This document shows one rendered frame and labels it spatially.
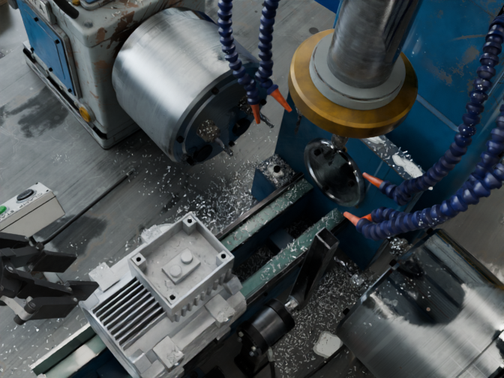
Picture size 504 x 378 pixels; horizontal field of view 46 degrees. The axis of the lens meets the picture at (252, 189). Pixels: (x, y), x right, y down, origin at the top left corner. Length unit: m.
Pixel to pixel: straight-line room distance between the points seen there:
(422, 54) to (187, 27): 0.41
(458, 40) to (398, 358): 0.48
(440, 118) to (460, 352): 0.39
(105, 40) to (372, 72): 0.55
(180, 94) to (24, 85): 0.58
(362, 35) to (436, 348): 0.45
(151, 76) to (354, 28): 0.45
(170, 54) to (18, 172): 0.49
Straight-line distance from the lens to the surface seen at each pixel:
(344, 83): 0.81
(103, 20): 1.14
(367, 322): 0.93
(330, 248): 0.80
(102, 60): 1.18
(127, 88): 1.13
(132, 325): 0.90
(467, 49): 0.98
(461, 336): 0.91
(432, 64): 1.03
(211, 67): 1.06
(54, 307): 0.73
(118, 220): 1.30
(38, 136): 1.44
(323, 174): 1.16
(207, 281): 0.88
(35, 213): 1.02
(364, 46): 0.76
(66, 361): 1.09
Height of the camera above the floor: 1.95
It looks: 59 degrees down
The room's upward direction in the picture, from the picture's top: 11 degrees clockwise
